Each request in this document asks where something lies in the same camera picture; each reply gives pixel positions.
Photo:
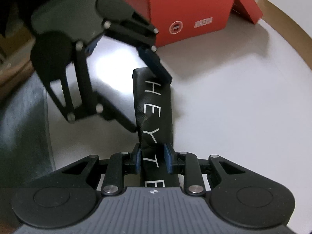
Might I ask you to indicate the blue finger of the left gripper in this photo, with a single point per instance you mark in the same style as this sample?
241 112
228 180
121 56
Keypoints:
152 60
105 108

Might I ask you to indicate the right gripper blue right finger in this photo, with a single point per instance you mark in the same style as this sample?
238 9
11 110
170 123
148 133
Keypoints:
187 165

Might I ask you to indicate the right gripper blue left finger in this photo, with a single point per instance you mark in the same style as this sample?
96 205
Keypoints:
116 167

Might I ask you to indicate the black shopping bag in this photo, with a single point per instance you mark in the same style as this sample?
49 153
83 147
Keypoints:
153 114

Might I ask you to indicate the red cardboard shoe box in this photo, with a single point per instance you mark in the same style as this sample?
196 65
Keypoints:
177 20

